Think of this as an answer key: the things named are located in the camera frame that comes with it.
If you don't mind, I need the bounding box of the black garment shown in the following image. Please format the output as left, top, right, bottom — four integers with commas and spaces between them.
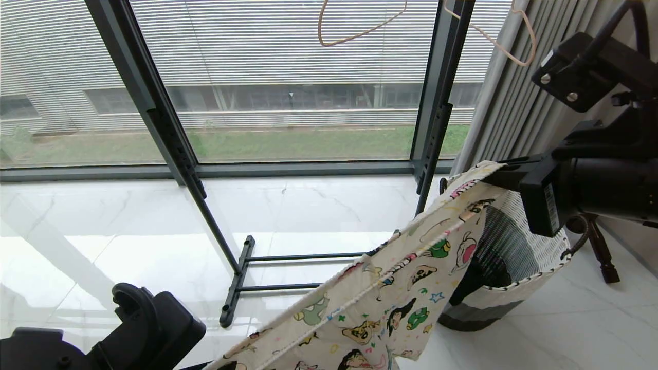
450, 257, 489, 306

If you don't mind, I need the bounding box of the pink clothes hanger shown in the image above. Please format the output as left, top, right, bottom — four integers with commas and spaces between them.
318, 0, 408, 48
443, 0, 537, 67

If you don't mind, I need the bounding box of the dark brown wooden stand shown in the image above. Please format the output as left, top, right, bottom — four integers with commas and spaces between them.
565, 213, 621, 284

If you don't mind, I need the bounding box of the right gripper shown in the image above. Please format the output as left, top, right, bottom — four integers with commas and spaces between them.
481, 153, 658, 238

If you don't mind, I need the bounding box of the white laundry basket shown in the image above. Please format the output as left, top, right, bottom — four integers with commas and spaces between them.
437, 175, 572, 332

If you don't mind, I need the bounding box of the cream printed garment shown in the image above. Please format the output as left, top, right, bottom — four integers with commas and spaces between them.
203, 160, 507, 370

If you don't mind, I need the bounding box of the window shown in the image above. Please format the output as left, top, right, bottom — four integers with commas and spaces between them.
0, 0, 515, 183

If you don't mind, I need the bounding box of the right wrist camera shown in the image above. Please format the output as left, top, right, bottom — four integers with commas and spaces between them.
531, 32, 658, 161

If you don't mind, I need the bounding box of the beige curtain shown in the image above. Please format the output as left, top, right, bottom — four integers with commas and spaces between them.
451, 0, 658, 175

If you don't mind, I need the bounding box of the black clothes rack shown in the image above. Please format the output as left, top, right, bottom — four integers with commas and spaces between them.
145, 0, 476, 329

